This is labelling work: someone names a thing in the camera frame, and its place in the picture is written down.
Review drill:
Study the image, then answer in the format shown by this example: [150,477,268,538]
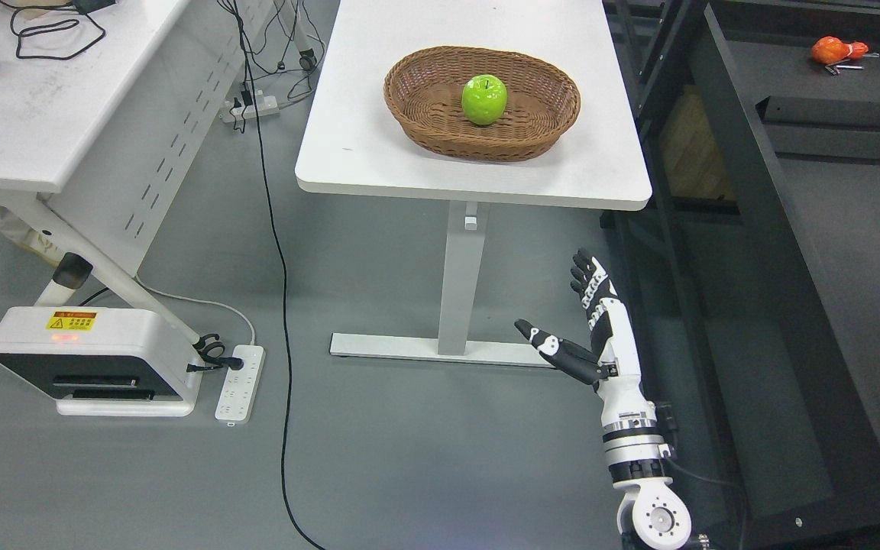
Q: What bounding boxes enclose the orange toy on shelf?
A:
[810,36,870,65]

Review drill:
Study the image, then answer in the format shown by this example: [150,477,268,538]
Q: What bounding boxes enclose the white floor power strip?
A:
[215,345,266,427]

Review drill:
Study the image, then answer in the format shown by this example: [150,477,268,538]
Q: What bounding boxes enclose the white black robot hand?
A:
[514,248,656,431]

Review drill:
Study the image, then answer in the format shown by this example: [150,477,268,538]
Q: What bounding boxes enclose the black metal shelf rack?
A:
[604,1,880,549]

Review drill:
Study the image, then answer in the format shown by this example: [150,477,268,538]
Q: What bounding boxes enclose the brown wicker basket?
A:
[382,46,582,161]

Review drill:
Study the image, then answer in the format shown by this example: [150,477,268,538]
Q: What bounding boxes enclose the black looped cable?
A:
[0,0,108,61]

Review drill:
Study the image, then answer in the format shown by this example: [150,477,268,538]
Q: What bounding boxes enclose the white side table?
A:
[0,1,273,342]

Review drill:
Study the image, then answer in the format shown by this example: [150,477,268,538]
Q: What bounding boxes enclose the white robot base unit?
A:
[0,306,203,417]

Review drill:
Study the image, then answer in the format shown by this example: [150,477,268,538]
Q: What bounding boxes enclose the long black floor cable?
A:
[220,0,326,550]

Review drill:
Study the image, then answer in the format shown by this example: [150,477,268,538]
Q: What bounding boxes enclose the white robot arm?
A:
[602,419,713,549]

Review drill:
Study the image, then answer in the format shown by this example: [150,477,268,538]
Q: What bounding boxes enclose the far white power strip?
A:
[217,90,284,126]

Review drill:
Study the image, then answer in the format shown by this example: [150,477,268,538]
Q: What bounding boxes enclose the white standing desk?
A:
[296,1,652,370]

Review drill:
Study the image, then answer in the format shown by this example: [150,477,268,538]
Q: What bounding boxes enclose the green apple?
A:
[461,74,509,126]

